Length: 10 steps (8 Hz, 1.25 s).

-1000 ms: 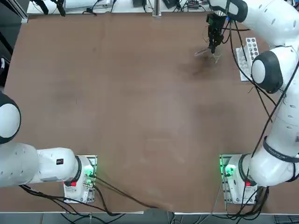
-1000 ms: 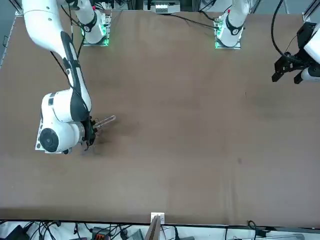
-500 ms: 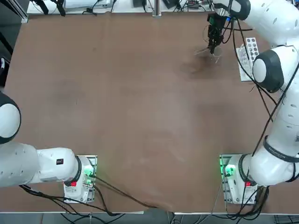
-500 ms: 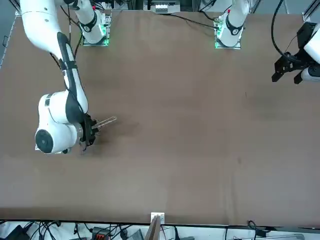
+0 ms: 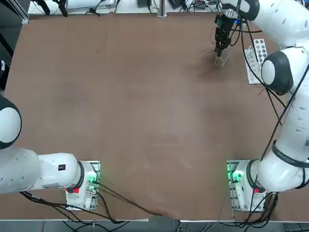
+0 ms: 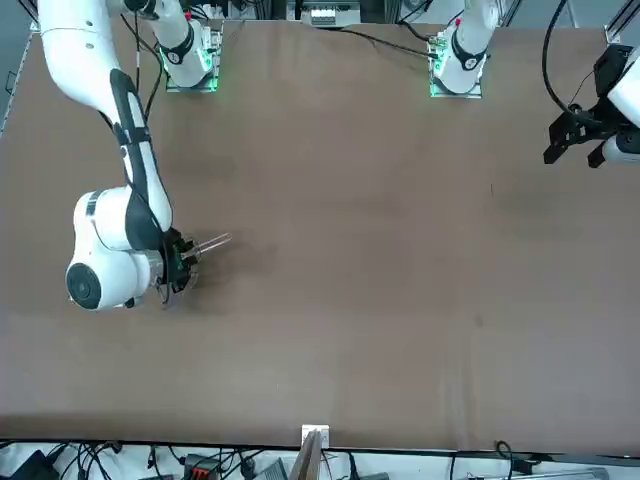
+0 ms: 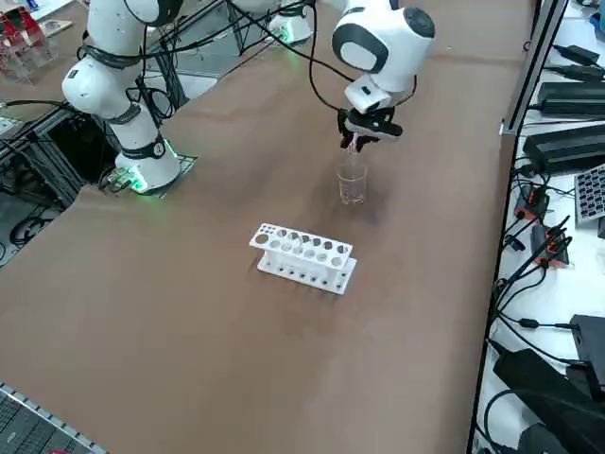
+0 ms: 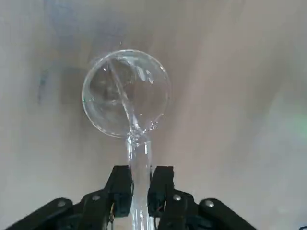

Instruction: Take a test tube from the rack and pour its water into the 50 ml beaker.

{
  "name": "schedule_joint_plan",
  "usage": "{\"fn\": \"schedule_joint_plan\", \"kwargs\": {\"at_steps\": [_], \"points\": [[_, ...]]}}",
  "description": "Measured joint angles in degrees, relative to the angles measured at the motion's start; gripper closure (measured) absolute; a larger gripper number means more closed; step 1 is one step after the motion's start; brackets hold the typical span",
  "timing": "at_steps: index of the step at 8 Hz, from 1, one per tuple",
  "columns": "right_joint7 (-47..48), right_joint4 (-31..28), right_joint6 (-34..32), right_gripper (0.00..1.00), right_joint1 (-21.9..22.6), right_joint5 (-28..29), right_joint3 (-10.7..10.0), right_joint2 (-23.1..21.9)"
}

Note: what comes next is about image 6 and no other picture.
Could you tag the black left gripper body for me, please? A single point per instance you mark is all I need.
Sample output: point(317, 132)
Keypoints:
point(607, 70)

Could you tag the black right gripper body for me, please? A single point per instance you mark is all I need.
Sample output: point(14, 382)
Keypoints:
point(172, 260)

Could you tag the clear glass test tube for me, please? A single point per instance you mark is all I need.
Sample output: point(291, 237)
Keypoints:
point(215, 242)

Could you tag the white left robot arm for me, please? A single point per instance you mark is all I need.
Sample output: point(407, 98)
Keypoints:
point(467, 55)

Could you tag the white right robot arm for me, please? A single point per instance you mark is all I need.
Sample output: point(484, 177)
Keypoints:
point(75, 60)

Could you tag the red black device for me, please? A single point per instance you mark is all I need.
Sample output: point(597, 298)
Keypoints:
point(202, 470)

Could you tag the grey power strip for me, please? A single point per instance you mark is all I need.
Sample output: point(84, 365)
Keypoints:
point(325, 15)

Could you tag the white side table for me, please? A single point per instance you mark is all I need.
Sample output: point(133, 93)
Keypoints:
point(400, 467)

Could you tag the black plug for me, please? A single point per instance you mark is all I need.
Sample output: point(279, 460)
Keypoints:
point(522, 466)

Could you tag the aluminium frame profile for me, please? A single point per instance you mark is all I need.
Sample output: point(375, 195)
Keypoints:
point(614, 27)

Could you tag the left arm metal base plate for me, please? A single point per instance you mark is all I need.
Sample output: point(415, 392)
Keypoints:
point(455, 95)

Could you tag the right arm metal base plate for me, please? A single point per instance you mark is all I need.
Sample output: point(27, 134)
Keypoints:
point(192, 90)

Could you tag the white post bracket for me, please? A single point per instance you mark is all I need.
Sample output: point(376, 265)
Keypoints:
point(322, 431)

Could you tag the upright post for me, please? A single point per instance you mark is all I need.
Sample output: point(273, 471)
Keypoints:
point(306, 460)

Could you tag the aluminium rail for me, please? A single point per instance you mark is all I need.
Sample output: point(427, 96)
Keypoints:
point(575, 474)

